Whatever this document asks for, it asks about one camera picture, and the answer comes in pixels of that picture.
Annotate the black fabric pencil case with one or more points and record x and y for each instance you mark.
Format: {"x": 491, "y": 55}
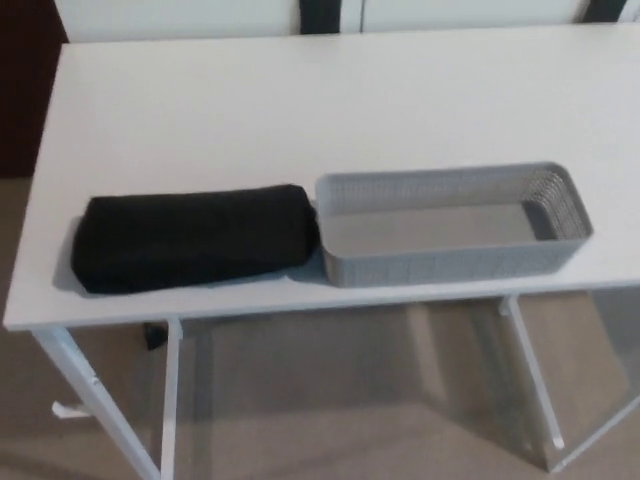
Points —
{"x": 190, "y": 235}

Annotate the grey perforated plastic basket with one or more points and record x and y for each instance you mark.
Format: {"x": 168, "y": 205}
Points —
{"x": 425, "y": 265}

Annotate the small black floor object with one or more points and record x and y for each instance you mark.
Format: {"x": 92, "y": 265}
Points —
{"x": 155, "y": 337}

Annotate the white cabinet row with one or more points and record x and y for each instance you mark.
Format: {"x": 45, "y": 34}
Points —
{"x": 175, "y": 20}

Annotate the dark brown door panel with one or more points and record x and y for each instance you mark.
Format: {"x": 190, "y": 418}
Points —
{"x": 25, "y": 75}

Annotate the black rectangular bracket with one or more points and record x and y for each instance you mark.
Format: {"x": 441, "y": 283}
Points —
{"x": 321, "y": 15}

